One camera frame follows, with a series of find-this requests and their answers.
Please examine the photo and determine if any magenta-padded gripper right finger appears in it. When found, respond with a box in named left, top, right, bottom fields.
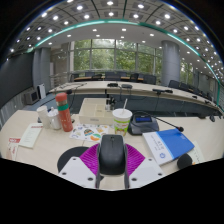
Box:
left=123, top=143, right=167, bottom=190

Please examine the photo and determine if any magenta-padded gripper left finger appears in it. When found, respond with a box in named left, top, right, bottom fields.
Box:
left=57, top=143, right=102, bottom=190

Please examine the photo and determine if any black computer mouse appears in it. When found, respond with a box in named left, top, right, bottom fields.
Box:
left=97, top=134, right=128, bottom=177

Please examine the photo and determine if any black mouse pad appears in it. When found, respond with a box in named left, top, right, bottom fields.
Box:
left=56, top=145, right=90, bottom=174

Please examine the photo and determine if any colourful sticker sheet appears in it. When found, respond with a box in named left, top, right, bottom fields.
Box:
left=69, top=123, right=111, bottom=143

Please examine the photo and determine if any grey conference microphone unit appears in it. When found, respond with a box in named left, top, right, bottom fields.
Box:
left=127, top=110, right=185, bottom=136

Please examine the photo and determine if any blue and white book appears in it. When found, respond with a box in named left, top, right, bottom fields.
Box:
left=142, top=128, right=196, bottom=167

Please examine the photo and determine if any green printed cup with straw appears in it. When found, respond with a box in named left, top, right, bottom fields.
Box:
left=111, top=98, right=133, bottom=138

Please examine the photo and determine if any beige cardboard box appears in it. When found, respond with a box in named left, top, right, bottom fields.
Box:
left=78, top=97, right=118, bottom=126

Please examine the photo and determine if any red drink bottle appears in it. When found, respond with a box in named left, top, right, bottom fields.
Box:
left=55, top=92, right=74, bottom=133

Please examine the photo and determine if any white teapot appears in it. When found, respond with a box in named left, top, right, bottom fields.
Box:
left=47, top=107, right=63, bottom=131

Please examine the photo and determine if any white paper sheet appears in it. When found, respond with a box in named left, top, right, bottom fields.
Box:
left=188, top=139, right=206, bottom=164

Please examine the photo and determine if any white booklet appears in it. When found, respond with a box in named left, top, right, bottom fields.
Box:
left=18, top=122, right=44, bottom=149

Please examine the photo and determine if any curved conference desk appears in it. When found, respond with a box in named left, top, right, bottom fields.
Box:
left=49, top=80, right=224, bottom=118

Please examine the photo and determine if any group of dark chairs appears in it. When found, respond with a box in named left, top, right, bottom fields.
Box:
left=71, top=70, right=218, bottom=101

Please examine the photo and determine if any white air purifier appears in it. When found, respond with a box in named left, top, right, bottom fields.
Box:
left=37, top=83, right=47, bottom=100

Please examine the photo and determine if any grey box appliance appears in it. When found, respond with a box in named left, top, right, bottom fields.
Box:
left=23, top=89, right=40, bottom=106

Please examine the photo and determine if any group of ceiling lights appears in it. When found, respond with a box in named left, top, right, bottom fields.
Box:
left=9, top=0, right=224, bottom=78

